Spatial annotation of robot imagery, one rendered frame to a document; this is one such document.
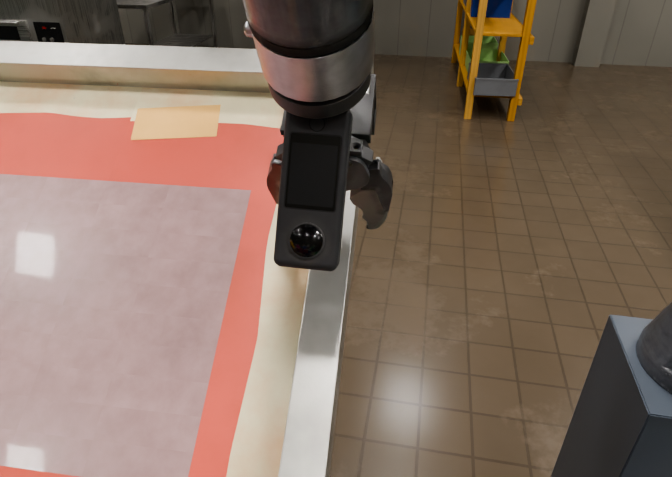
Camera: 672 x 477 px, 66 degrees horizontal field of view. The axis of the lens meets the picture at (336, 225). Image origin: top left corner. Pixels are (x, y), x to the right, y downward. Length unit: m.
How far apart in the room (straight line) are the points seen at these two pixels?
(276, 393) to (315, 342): 0.06
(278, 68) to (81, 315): 0.36
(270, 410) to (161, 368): 0.11
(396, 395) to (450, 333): 0.47
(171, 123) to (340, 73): 0.38
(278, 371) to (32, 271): 0.29
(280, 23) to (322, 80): 0.05
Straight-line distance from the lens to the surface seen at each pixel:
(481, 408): 2.27
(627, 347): 0.81
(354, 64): 0.32
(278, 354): 0.51
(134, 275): 0.58
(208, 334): 0.53
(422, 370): 2.35
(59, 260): 0.63
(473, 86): 5.10
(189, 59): 0.68
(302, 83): 0.32
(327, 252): 0.36
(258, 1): 0.29
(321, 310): 0.48
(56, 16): 4.90
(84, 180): 0.67
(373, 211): 0.47
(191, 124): 0.66
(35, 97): 0.78
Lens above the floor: 1.70
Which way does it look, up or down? 31 degrees down
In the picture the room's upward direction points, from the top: straight up
